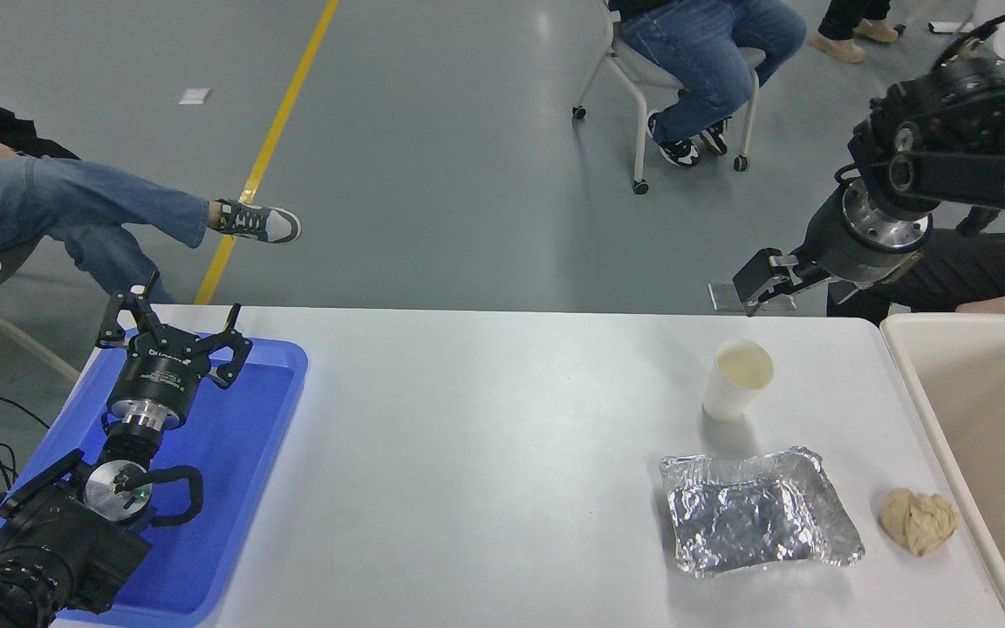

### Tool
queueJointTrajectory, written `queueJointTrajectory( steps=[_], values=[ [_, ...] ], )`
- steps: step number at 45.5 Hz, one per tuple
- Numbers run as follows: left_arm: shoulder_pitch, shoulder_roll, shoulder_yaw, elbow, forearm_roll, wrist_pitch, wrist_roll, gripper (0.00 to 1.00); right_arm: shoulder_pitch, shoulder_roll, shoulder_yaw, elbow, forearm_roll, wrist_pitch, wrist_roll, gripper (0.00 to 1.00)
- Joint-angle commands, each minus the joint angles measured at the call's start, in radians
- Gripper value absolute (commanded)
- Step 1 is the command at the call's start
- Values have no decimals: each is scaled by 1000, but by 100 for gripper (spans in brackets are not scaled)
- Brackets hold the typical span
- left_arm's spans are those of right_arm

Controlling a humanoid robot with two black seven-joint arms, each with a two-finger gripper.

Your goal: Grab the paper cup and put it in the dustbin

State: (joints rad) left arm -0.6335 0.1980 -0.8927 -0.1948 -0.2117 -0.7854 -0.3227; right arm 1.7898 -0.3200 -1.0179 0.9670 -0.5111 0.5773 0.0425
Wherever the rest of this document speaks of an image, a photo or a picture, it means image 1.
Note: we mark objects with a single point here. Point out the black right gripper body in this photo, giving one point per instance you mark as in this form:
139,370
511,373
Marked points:
830,244

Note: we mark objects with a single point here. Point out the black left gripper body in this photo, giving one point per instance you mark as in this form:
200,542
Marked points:
158,375

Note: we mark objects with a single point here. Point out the white paper cup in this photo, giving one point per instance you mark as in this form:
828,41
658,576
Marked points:
734,388

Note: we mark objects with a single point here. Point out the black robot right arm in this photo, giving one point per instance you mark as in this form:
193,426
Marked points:
965,131

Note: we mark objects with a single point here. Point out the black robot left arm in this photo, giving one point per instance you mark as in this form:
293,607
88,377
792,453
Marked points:
49,541

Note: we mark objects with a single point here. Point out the metal floor plate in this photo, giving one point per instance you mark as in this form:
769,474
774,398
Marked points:
722,298
783,303

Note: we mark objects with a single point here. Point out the blue plastic tray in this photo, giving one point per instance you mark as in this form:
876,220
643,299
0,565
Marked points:
232,453

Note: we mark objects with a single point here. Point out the person with outstretched leg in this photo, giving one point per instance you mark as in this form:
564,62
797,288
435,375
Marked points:
49,201

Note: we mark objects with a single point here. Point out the person beside bin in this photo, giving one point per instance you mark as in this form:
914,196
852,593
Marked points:
974,270

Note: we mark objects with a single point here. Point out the standing person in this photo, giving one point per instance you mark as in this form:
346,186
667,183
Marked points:
847,26

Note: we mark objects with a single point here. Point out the white wheeled chair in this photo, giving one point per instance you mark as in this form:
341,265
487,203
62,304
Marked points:
642,78

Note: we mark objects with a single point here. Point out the person seated on chair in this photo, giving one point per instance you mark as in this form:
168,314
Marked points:
703,52

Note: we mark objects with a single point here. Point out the crumpled foil tray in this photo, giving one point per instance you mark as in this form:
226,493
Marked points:
755,515

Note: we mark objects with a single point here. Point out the large pale bin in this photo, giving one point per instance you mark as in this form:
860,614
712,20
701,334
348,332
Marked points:
991,436

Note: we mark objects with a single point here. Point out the white furniture base with wheel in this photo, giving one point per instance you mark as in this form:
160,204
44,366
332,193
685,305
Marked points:
952,26

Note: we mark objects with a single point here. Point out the crumpled tan paper ball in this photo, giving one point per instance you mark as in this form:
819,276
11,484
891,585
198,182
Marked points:
917,522

